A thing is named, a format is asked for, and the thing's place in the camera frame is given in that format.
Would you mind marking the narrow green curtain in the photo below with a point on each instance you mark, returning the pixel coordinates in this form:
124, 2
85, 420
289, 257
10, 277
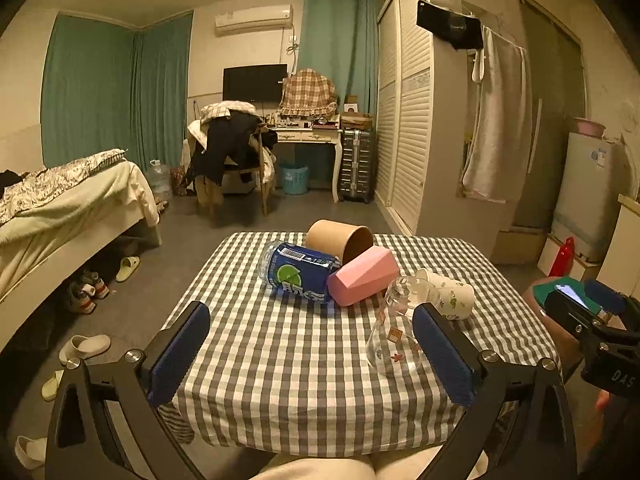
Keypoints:
162, 85

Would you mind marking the hanging white towel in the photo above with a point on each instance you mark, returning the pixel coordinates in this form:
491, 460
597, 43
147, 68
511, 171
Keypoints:
497, 125

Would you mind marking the patterned duvet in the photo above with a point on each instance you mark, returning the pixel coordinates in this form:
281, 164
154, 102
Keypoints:
55, 185

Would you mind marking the clear water jug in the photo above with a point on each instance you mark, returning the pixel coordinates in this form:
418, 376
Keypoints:
160, 180

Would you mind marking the plaid cloth cover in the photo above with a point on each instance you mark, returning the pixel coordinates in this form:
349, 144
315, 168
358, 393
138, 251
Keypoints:
307, 91

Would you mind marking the dark glass door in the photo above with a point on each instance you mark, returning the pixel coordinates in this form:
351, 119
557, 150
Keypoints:
550, 110

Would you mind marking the white desk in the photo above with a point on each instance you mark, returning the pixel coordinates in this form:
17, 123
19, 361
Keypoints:
305, 137

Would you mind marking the clear printed glass cup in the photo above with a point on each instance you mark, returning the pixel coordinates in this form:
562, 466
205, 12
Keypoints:
395, 340

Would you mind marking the brown paper cup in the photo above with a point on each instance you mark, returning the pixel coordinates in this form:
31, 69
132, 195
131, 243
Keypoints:
329, 240

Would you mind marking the green curtain behind desk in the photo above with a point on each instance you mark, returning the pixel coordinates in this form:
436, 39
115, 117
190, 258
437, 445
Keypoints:
340, 35

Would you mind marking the large cardboard box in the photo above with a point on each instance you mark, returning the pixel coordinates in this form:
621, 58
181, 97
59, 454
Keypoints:
520, 247

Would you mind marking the plaid blanket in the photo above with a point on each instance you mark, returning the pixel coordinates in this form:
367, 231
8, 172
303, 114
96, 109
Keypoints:
227, 110

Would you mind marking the wooden chair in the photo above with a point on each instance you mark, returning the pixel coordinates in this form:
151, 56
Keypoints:
264, 180

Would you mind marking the white fridge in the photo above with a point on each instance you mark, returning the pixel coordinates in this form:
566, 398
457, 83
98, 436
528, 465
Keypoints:
590, 195

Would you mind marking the person's right hand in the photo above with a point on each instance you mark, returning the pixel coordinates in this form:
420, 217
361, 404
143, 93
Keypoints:
602, 401

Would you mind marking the person's right forearm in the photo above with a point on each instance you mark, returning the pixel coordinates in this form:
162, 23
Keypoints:
620, 442

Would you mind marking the checkered tablecloth table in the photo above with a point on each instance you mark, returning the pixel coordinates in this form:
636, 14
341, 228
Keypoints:
300, 365

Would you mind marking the white air conditioner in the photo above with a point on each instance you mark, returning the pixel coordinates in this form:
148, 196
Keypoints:
252, 19

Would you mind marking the person's leg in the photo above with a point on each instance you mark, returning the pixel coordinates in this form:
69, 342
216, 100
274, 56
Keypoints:
415, 465
320, 467

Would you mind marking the black clothes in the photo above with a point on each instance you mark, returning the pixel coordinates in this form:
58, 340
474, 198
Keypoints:
227, 145

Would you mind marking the blue waste basket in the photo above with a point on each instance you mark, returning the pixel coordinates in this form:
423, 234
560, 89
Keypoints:
294, 180

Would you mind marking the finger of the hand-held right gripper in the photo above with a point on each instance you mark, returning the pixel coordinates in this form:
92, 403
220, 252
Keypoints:
607, 296
567, 310

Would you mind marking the pair of sneakers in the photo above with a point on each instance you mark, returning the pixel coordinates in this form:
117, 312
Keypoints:
87, 292

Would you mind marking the silver suitcase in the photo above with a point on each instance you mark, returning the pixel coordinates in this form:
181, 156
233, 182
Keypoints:
356, 165

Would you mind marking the red bottle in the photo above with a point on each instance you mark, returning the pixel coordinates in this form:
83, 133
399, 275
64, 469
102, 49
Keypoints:
565, 257

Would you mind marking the pink basin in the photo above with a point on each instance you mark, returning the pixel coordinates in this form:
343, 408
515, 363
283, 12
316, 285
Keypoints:
590, 126

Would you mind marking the white side cabinet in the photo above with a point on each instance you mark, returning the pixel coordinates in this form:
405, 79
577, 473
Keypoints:
622, 245

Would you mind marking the bed with cream sheet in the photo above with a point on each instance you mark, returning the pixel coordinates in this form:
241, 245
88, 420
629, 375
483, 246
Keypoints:
65, 240

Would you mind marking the white printed paper cup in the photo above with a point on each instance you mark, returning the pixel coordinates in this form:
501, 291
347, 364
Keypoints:
454, 296

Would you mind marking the white slatted wardrobe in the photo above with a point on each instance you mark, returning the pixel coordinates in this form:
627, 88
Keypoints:
405, 110

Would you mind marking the white slipper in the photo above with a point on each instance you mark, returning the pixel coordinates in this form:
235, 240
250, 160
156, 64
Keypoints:
85, 349
30, 452

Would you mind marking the flat cardboard box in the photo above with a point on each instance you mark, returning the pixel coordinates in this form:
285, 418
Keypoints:
356, 121

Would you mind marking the pale yellow slipper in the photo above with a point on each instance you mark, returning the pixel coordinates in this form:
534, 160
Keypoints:
52, 386

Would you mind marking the black television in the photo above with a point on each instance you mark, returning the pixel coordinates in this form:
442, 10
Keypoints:
254, 82

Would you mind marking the person's right leg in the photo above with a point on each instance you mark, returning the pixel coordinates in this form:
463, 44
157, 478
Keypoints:
415, 465

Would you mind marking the person's left leg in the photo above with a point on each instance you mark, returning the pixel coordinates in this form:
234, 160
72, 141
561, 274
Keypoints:
320, 467

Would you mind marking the wide green curtain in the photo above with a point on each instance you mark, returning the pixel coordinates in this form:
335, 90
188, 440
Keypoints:
87, 90

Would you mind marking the green stool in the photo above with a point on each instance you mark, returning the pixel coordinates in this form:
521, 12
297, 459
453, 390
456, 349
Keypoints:
542, 291

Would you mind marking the blue label plastic bottle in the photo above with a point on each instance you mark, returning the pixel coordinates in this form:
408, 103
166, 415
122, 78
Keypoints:
300, 276

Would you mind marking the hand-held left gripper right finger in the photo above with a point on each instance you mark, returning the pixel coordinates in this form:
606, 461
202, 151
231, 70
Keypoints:
442, 360

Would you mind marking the pink faceted cup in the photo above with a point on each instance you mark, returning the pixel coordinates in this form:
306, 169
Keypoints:
361, 277

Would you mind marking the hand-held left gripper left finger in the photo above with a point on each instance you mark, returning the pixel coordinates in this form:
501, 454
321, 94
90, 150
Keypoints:
179, 357

